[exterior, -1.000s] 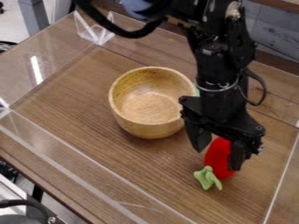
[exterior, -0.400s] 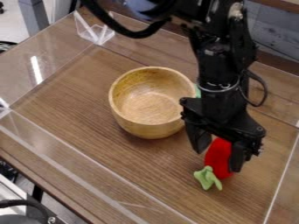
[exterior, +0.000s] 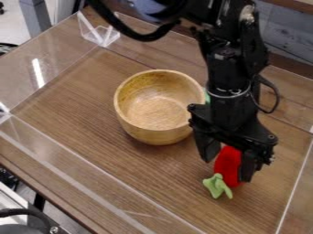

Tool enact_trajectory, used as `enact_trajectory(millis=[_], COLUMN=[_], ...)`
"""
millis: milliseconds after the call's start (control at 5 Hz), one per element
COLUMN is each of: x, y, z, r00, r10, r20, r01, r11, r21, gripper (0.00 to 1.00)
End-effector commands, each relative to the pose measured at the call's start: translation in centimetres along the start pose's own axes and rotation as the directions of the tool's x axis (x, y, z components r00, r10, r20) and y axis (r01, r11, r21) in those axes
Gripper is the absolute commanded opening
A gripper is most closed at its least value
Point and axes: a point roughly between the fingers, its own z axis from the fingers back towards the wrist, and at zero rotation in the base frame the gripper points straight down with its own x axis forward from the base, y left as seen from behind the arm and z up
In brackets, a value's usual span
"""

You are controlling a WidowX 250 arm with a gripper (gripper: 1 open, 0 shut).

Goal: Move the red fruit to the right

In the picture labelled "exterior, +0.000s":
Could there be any black cable bottom left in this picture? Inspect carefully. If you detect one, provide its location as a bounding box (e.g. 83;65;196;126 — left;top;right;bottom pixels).
0;207;41;234

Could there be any red plush strawberry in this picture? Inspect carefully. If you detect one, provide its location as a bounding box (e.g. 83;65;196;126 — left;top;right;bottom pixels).
203;145;242;199

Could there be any black table leg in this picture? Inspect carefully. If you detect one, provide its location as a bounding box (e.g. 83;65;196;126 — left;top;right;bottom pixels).
33;194;45;211

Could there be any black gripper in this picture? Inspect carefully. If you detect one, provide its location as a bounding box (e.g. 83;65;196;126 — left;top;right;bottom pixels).
187;91;277;182

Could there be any clear acrylic tray enclosure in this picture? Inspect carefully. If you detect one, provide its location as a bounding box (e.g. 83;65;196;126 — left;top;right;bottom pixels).
0;11;313;234

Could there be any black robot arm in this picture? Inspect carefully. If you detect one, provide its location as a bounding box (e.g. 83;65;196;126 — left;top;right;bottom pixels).
88;0;277;183

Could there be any clear acrylic corner bracket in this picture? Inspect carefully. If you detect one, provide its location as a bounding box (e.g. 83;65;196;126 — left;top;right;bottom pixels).
77;12;120;48

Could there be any green rectangular block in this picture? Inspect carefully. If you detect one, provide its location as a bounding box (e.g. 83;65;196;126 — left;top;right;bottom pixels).
203;88;210;104

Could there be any black metal bracket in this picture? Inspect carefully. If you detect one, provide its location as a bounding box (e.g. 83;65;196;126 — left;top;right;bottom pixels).
26;204;71;234

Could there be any wooden bowl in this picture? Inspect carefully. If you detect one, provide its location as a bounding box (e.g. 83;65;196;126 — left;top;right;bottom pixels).
113;69;206;145

